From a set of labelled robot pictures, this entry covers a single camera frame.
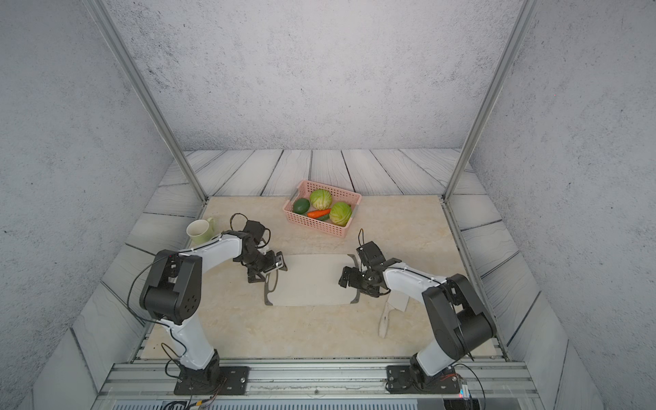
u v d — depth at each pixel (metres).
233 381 0.73
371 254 0.73
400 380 0.73
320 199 1.11
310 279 0.94
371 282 0.67
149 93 0.87
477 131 0.96
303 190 1.21
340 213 1.05
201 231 0.99
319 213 1.12
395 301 0.88
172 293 0.49
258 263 0.83
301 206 1.13
